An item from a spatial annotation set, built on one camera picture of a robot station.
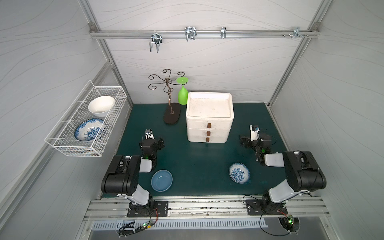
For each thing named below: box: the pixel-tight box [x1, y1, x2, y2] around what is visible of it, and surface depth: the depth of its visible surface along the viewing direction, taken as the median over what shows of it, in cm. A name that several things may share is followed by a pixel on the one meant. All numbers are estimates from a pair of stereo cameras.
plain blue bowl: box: [151, 169, 173, 192], surface depth 82 cm
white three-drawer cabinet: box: [186, 92, 234, 143], surface depth 89 cm
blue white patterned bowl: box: [229, 162, 251, 184], surface depth 86 cm
